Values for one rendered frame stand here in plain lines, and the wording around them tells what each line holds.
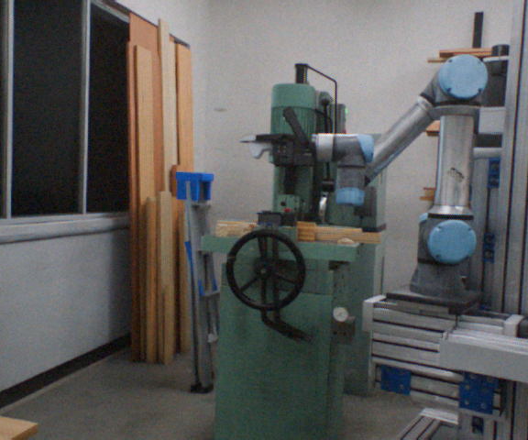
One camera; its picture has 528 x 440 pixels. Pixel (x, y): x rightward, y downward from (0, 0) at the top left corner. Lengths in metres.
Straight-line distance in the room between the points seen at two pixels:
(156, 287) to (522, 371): 2.51
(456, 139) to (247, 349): 1.18
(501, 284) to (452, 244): 0.34
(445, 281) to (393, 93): 3.07
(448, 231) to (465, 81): 0.38
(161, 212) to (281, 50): 1.88
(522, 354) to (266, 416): 1.13
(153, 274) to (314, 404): 1.63
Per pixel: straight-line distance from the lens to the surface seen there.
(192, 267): 3.17
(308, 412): 2.36
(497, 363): 1.62
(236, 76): 4.97
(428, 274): 1.75
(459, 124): 1.63
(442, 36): 4.75
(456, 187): 1.62
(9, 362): 3.14
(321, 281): 2.23
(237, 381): 2.39
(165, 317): 3.67
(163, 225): 3.66
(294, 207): 2.35
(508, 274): 1.89
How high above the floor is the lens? 1.11
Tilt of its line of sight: 3 degrees down
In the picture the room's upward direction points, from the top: 3 degrees clockwise
